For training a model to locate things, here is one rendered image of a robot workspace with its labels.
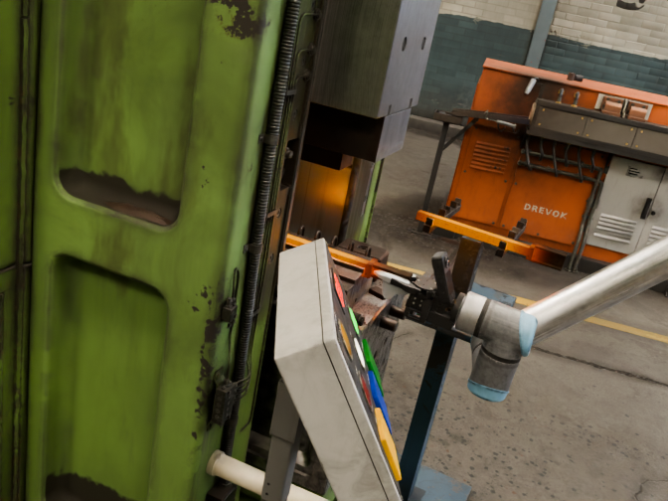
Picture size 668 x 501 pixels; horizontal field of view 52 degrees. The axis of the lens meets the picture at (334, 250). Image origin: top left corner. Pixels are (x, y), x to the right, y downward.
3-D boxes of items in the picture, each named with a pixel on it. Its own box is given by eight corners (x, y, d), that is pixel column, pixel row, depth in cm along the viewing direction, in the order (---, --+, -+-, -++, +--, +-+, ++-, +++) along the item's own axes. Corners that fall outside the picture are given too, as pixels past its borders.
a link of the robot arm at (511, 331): (524, 367, 146) (540, 327, 142) (468, 345, 149) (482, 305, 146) (529, 350, 154) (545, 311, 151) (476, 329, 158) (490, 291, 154)
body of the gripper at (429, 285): (400, 314, 155) (449, 334, 151) (410, 281, 152) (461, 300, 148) (409, 303, 162) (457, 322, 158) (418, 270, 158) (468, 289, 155)
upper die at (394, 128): (402, 148, 156) (412, 107, 152) (375, 163, 138) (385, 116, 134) (241, 104, 168) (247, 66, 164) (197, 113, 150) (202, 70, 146)
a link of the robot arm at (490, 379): (502, 385, 162) (520, 340, 158) (506, 412, 151) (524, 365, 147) (464, 374, 163) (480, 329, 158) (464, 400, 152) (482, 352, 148)
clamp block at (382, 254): (385, 272, 179) (390, 250, 177) (375, 282, 172) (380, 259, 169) (343, 258, 183) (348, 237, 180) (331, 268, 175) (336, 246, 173)
